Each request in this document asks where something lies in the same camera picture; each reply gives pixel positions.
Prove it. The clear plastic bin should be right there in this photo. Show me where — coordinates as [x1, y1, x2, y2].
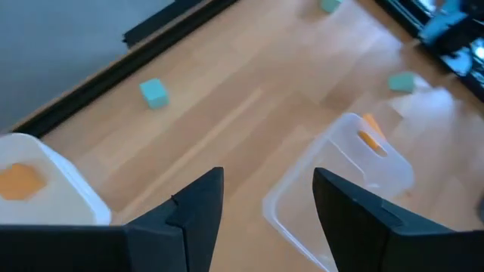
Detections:
[262, 112, 416, 272]

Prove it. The teal triangular block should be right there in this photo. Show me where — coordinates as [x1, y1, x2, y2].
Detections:
[319, 0, 344, 14]

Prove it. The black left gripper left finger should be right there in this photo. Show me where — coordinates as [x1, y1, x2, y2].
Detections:
[0, 166, 225, 272]

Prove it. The teal cube block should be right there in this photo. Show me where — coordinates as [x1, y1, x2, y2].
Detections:
[138, 78, 170, 110]

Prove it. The orange cube block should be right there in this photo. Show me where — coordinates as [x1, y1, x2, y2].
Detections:
[0, 162, 47, 201]

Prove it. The black aluminium table frame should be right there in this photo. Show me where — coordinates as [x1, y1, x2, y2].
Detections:
[11, 0, 484, 139]

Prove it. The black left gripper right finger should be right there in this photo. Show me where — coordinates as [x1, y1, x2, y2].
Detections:
[312, 167, 484, 272]

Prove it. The white plastic bin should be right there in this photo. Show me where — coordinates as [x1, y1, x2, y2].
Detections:
[0, 132, 113, 227]

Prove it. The teal rectangular block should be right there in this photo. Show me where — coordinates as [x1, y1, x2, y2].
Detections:
[387, 71, 417, 94]

